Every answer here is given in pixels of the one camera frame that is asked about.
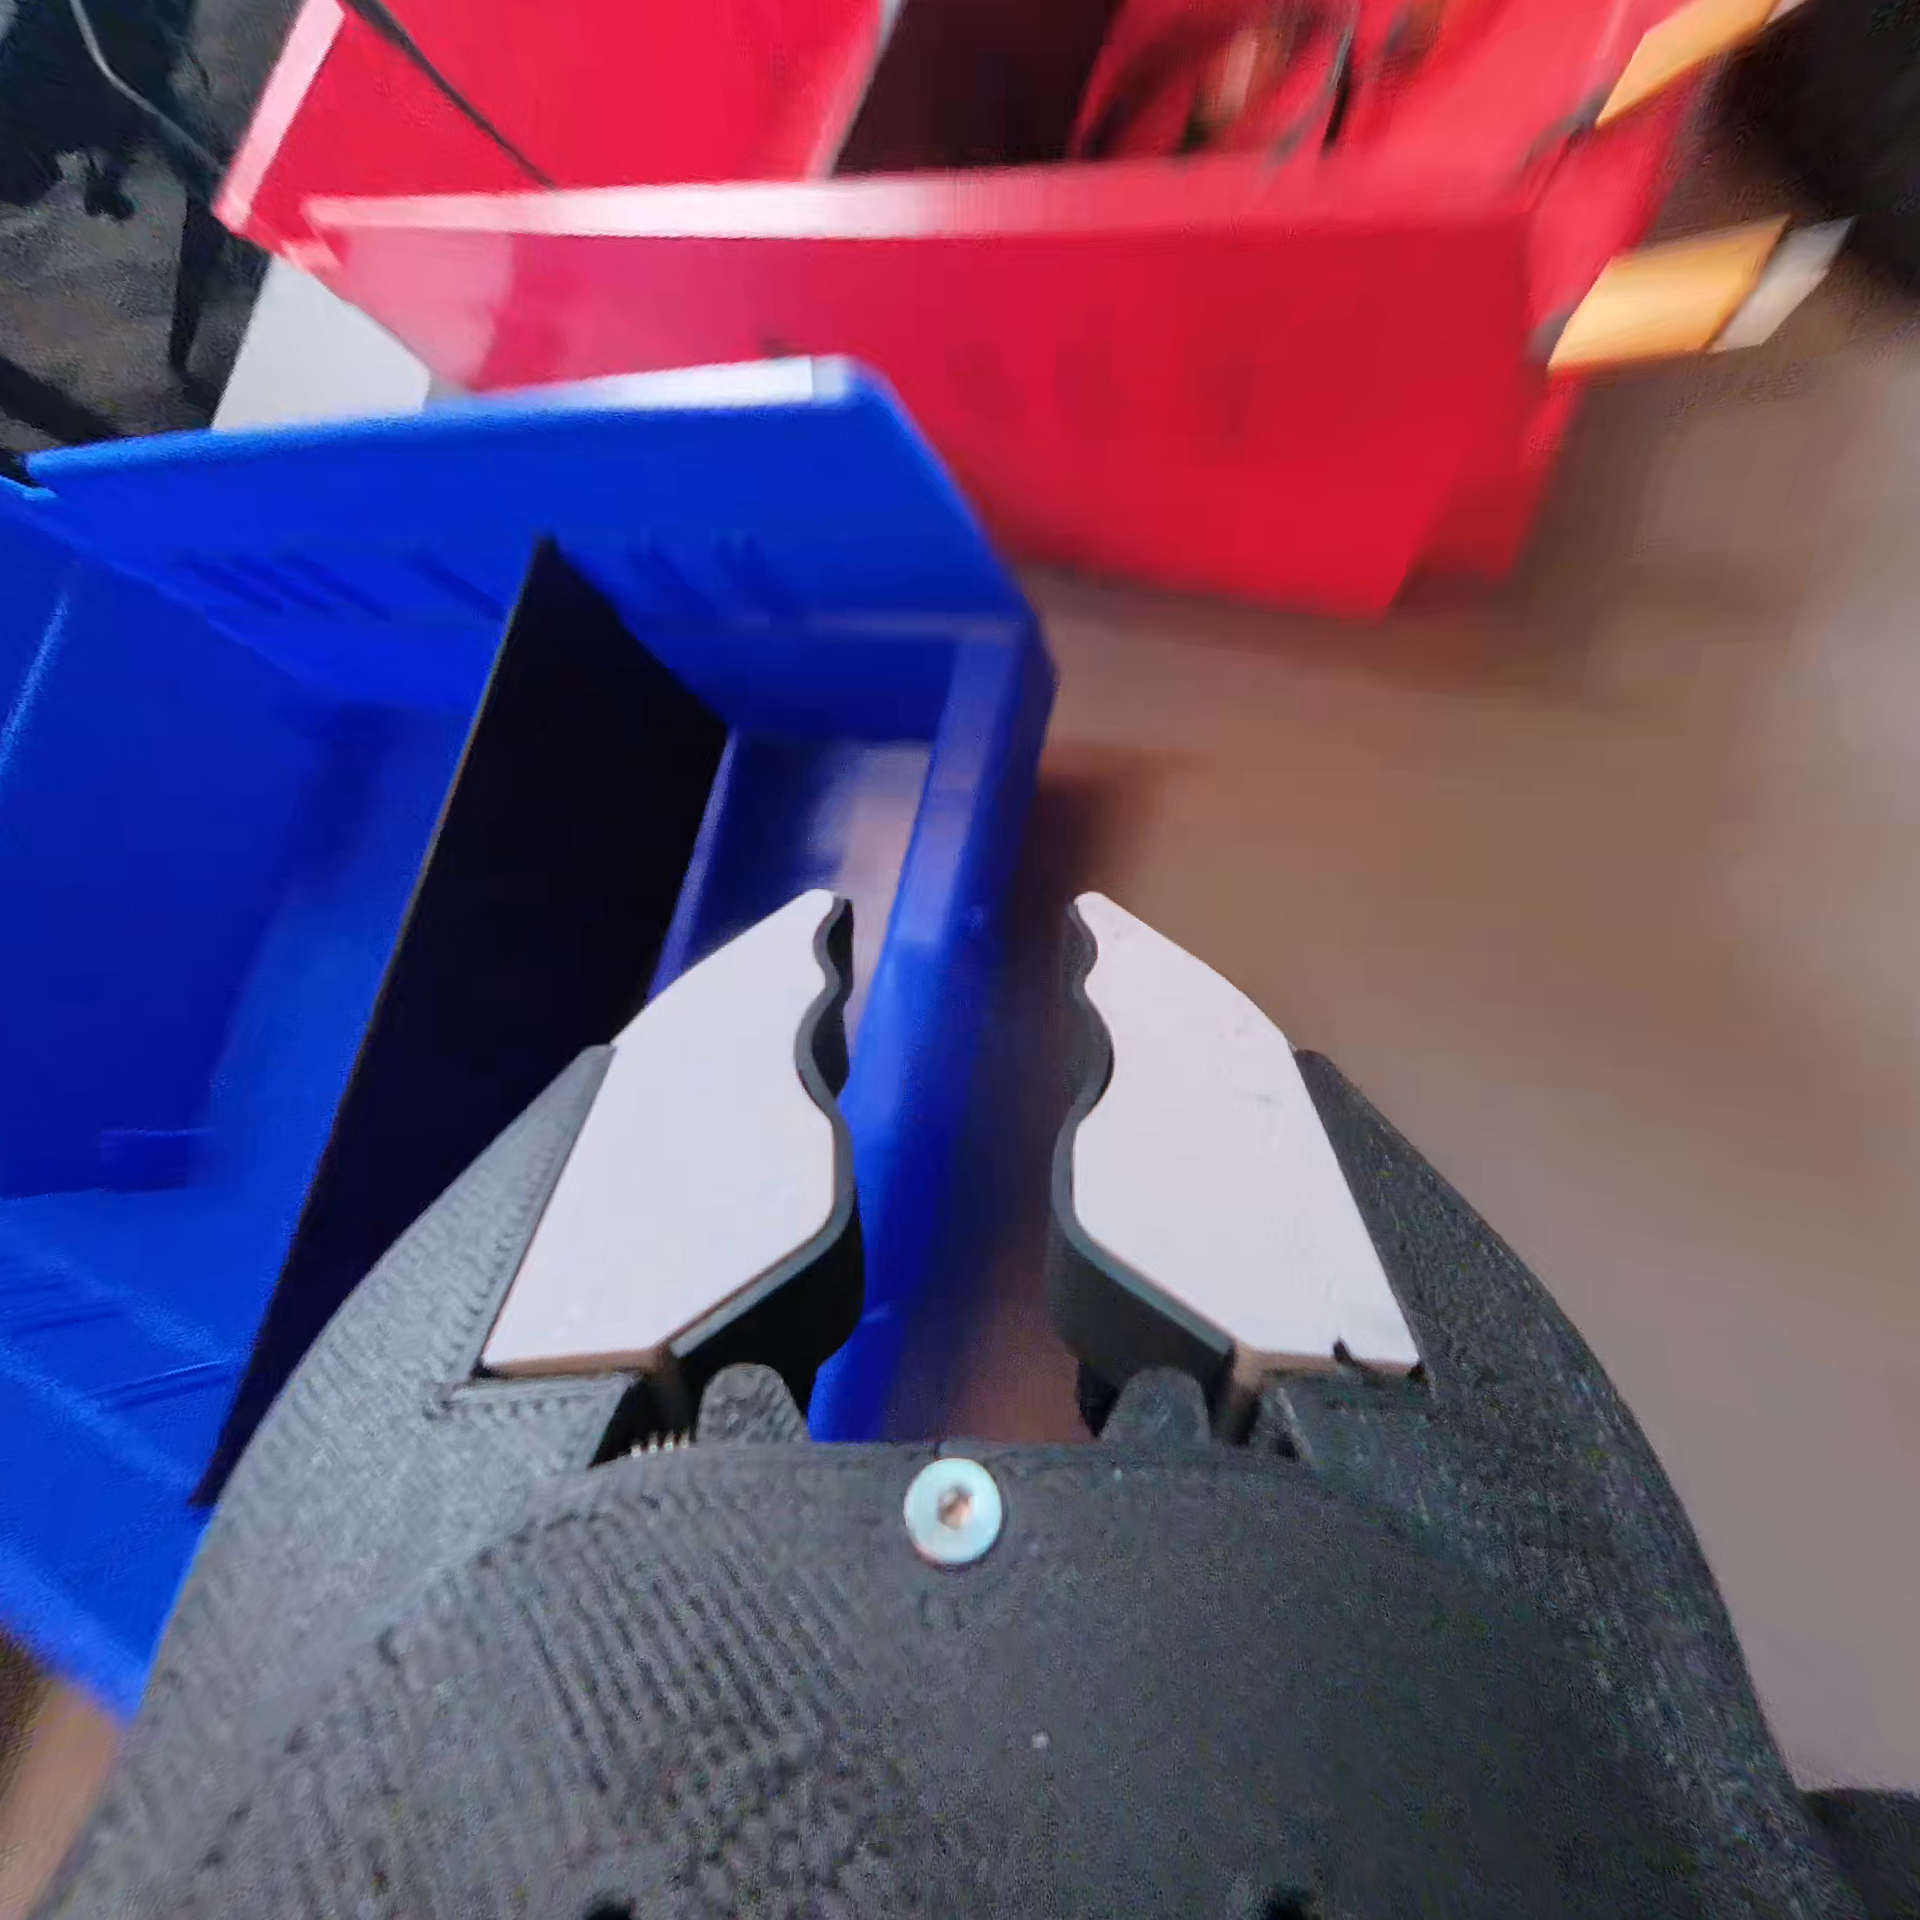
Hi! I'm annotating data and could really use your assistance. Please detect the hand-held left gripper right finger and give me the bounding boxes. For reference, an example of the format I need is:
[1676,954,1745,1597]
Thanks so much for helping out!
[1044,892,1427,1439]

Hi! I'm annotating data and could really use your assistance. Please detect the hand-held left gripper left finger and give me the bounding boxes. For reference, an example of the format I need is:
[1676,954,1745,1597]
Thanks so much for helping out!
[477,886,871,1418]

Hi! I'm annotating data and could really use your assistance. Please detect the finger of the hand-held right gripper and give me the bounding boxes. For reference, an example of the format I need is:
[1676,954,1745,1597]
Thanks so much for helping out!
[1593,0,1806,128]
[1542,215,1863,377]

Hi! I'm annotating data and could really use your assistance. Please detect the blue plastic bin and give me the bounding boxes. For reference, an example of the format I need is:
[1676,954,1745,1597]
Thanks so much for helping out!
[0,354,1059,1718]

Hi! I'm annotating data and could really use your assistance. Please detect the red plastic bin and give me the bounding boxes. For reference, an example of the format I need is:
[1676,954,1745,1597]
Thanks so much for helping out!
[215,0,1713,617]

